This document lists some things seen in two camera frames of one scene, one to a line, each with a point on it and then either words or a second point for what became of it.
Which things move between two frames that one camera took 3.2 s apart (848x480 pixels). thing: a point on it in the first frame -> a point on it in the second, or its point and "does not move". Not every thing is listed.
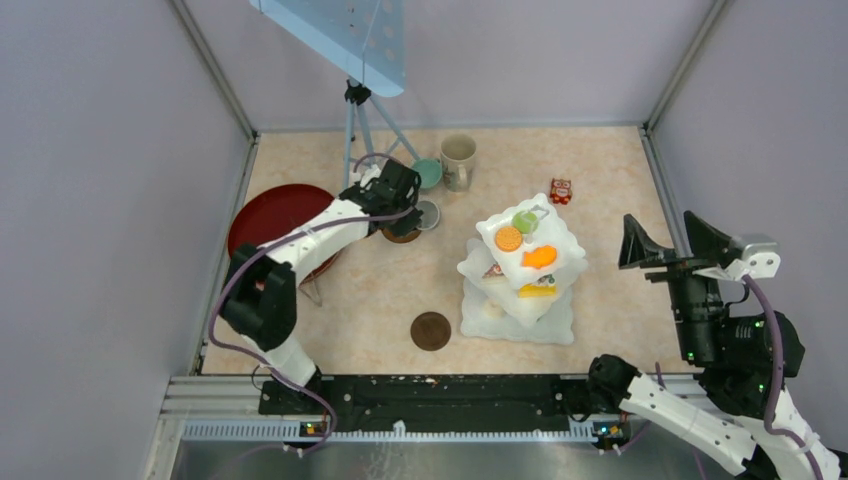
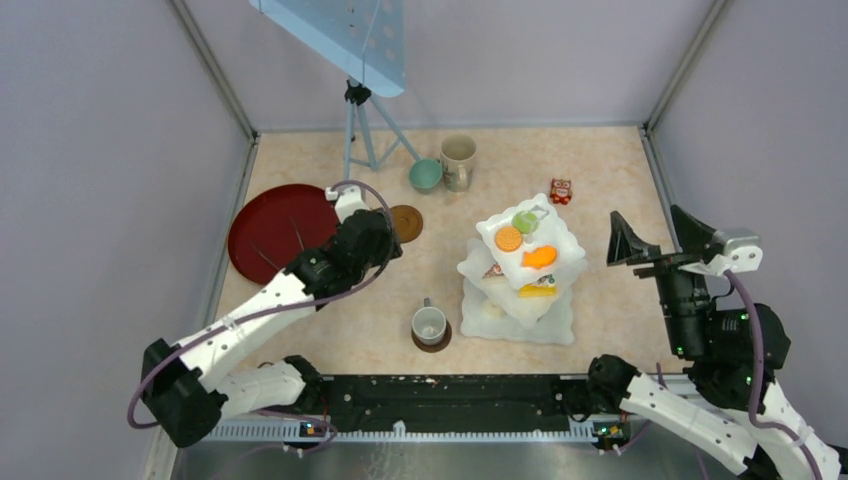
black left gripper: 408,225 -> 385,248
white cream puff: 493,309 does not move
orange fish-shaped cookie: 541,256 does not move
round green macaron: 525,221 does not move
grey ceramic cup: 430,214 -> 428,324
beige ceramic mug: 458,162 does not move
